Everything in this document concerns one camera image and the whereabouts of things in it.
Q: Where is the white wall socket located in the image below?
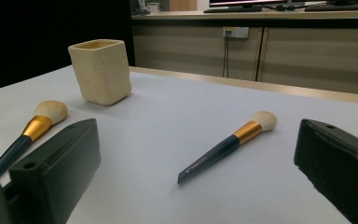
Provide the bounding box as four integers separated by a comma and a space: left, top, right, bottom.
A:
222, 26, 250, 39

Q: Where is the white table cover board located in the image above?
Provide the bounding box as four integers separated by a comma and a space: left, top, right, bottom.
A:
0, 64, 358, 224

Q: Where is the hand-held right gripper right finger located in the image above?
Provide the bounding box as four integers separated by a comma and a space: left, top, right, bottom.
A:
294, 119, 358, 224

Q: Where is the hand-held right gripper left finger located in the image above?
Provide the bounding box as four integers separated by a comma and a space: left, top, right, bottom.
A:
8, 118, 102, 224

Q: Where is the black power cable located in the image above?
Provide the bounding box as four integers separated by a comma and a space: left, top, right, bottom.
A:
222, 31, 227, 77
226, 31, 230, 78

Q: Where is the light wooden table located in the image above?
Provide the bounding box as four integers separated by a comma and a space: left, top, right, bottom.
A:
130, 65, 358, 106

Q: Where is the black keyboard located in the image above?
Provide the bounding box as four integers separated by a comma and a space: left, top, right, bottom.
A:
203, 7, 264, 14
304, 3, 358, 12

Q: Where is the black curtain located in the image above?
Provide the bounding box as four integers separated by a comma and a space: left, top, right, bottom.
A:
0, 0, 136, 94

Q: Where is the beige wooden desk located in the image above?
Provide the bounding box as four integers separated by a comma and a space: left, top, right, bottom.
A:
131, 9, 358, 99

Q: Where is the computer monitor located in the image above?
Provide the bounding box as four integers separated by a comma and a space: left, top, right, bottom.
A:
209, 0, 288, 7

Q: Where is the cream square brush holder cup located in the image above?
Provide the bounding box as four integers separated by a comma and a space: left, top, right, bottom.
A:
67, 38, 133, 106

